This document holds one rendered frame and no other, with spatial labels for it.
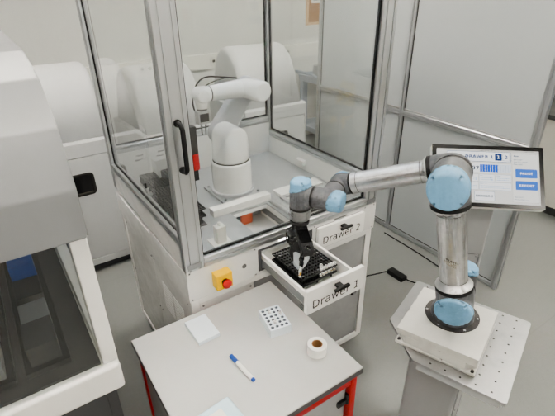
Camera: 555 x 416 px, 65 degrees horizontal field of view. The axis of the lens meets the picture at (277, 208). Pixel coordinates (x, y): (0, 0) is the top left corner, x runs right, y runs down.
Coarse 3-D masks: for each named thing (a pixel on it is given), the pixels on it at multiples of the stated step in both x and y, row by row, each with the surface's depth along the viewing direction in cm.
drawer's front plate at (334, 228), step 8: (352, 216) 206; (360, 216) 210; (328, 224) 200; (336, 224) 202; (360, 224) 212; (320, 232) 197; (328, 232) 200; (336, 232) 204; (344, 232) 207; (352, 232) 211; (320, 240) 200; (328, 240) 203; (336, 240) 206
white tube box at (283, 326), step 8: (264, 312) 167; (272, 312) 167; (264, 320) 163; (272, 320) 165; (280, 320) 164; (288, 320) 163; (272, 328) 161; (280, 328) 160; (288, 328) 162; (272, 336) 160
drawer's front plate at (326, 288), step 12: (336, 276) 166; (348, 276) 168; (360, 276) 172; (312, 288) 159; (324, 288) 162; (348, 288) 171; (360, 288) 176; (312, 300) 161; (324, 300) 165; (312, 312) 164
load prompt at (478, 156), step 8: (448, 152) 213; (456, 152) 213; (464, 152) 212; (472, 152) 212; (480, 152) 212; (488, 152) 211; (496, 152) 211; (472, 160) 211; (480, 160) 211; (488, 160) 210; (496, 160) 210; (504, 160) 210
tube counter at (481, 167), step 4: (472, 164) 211; (476, 164) 211; (480, 164) 210; (484, 164) 210; (488, 164) 210; (492, 164) 210; (496, 164) 210; (500, 164) 209; (504, 164) 209; (508, 164) 209; (476, 168) 210; (480, 168) 210; (484, 168) 210; (488, 168) 210; (492, 168) 209; (496, 168) 209; (500, 168) 209; (504, 168) 209; (508, 168) 208; (480, 172) 210; (484, 172) 209; (488, 172) 209; (492, 172) 209; (496, 172) 209; (500, 172) 209; (504, 172) 208; (508, 172) 208
